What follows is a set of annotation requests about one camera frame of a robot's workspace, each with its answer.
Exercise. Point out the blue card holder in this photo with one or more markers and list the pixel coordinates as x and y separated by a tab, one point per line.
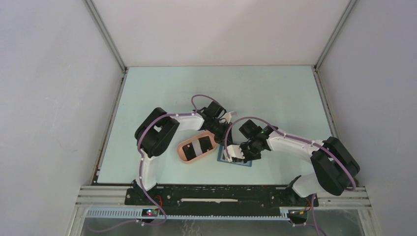
222	158

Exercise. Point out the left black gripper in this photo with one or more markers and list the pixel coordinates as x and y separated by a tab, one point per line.
221	139

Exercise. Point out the aluminium frame rail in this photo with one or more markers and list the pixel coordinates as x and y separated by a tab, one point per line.
105	200

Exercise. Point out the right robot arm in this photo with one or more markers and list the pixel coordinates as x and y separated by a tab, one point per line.
334	167

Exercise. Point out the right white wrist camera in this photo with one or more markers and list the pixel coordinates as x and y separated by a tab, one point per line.
233	151

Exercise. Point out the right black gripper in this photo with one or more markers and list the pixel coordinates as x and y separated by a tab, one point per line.
258	156

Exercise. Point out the pink oval tray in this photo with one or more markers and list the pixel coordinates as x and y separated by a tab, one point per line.
205	133

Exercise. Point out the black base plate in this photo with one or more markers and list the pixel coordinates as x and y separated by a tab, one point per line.
218	200

